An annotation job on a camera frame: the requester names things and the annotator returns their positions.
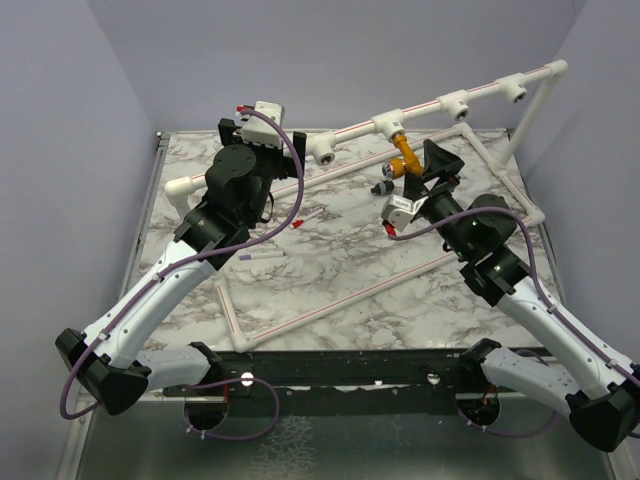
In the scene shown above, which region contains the red capped white marker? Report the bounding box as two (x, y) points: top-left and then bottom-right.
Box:
(291, 209), (324, 229)

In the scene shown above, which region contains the small black knob fitting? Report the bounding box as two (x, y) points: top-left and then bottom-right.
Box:
(370, 180), (395, 196)

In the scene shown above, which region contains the orange water faucet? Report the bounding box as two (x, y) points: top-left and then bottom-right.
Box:
(382, 133), (424, 180)

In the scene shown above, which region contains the black table front rail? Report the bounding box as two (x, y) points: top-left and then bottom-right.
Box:
(163, 349), (500, 424)

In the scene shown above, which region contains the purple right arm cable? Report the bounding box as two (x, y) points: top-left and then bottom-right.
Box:
(388, 207), (640, 386)

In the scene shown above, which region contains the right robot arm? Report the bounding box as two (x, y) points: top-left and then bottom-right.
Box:
(405, 140), (639, 452)

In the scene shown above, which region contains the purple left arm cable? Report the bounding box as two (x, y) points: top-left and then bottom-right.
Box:
(59, 107), (306, 420)

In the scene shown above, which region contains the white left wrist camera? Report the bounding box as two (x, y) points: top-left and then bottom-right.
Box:
(236, 101), (285, 149)

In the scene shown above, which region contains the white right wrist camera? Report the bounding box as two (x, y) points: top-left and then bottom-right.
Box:
(381, 194), (427, 236)

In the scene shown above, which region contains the purple capped white marker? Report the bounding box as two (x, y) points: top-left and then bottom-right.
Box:
(238, 251), (287, 261)

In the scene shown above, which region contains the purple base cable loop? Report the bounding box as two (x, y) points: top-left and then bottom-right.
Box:
(187, 375), (281, 442)

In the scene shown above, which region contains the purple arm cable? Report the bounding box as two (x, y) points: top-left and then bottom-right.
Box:
(59, 107), (306, 420)
(388, 207), (640, 386)

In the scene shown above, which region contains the white pipe frame with tees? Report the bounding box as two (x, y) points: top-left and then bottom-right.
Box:
(164, 60), (570, 355)

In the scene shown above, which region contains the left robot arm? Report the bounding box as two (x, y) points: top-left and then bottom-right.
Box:
(55, 114), (307, 415)

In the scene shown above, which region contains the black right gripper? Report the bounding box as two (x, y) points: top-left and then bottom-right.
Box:
(402, 137), (474, 260)

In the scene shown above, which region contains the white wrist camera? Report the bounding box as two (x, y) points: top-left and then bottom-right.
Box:
(381, 194), (427, 236)
(236, 101), (285, 149)

